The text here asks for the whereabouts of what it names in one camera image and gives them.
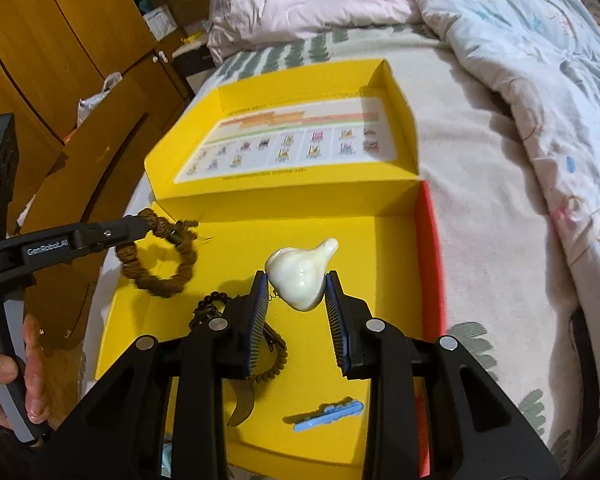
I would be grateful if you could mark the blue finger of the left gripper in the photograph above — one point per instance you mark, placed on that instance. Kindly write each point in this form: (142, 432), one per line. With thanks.
(22, 256)

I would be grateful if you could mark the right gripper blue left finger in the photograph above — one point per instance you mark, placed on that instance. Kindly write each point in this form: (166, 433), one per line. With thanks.
(117, 430)

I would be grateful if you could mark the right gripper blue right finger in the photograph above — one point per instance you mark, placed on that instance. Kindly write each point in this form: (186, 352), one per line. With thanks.
(474, 430)

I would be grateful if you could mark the light blue bangle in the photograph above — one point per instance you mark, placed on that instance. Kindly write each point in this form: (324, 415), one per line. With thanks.
(166, 460)

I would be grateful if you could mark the light blue hair clip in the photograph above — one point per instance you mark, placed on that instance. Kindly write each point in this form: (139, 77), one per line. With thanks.
(328, 414)

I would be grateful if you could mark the white seashell hair clip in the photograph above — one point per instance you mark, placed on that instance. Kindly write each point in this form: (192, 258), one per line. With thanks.
(298, 275)

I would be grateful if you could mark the left hand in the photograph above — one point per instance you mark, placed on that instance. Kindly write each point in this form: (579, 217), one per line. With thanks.
(37, 405)

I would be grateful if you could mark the leaf pattern bed sheet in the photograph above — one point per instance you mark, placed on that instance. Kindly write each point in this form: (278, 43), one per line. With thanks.
(510, 295)

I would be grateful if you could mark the white plastic bag in drawer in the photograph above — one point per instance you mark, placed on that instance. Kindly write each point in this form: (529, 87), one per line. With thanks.
(86, 106)

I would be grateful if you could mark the wooden wardrobe with drawers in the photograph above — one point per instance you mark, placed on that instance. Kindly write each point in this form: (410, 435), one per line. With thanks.
(54, 53)

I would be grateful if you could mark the white nightstand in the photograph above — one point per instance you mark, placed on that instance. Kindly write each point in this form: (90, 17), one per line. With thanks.
(193, 63)

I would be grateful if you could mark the yellow cardboard box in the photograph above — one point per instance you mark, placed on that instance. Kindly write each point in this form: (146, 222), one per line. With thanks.
(288, 159)

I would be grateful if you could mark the light blue floral quilt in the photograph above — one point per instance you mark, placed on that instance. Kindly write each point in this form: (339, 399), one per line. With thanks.
(543, 58)

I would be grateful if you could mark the pink quilt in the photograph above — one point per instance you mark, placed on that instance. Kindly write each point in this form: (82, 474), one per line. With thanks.
(253, 24)

